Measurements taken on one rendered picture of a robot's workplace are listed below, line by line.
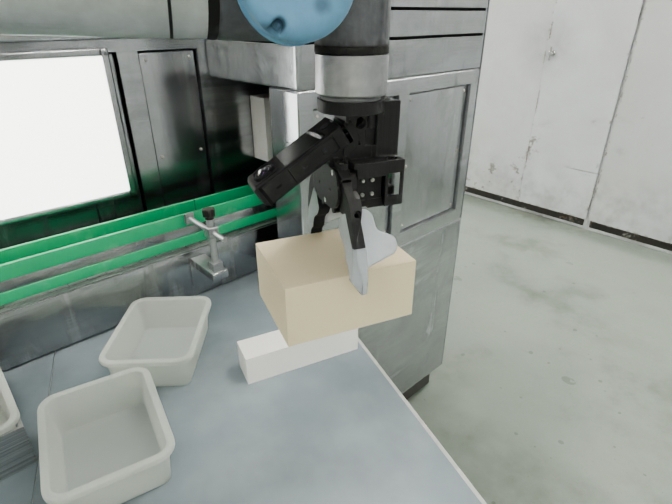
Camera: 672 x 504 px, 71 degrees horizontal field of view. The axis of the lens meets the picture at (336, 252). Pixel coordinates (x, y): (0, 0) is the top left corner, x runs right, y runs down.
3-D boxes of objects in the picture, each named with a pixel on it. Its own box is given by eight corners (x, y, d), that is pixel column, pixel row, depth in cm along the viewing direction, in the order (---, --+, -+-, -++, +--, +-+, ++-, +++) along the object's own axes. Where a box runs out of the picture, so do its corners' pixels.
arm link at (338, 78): (332, 57, 43) (301, 51, 50) (332, 108, 45) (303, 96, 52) (403, 55, 46) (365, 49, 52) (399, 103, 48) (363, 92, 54)
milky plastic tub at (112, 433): (154, 398, 89) (146, 362, 85) (187, 489, 72) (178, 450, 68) (50, 436, 81) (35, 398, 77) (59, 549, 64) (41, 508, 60)
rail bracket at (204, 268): (206, 276, 120) (194, 193, 110) (242, 302, 109) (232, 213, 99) (189, 282, 117) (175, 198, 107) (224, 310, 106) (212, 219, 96)
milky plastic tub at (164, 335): (217, 326, 109) (213, 294, 105) (197, 396, 89) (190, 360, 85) (141, 328, 108) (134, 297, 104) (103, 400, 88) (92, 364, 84)
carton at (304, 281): (411, 314, 58) (416, 260, 55) (288, 346, 52) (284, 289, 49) (367, 270, 68) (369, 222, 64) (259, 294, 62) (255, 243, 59)
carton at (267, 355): (357, 348, 100) (358, 325, 97) (248, 384, 90) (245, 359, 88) (344, 333, 105) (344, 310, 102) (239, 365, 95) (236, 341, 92)
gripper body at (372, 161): (402, 210, 53) (411, 100, 48) (333, 221, 50) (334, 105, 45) (371, 189, 60) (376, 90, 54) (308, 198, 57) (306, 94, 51)
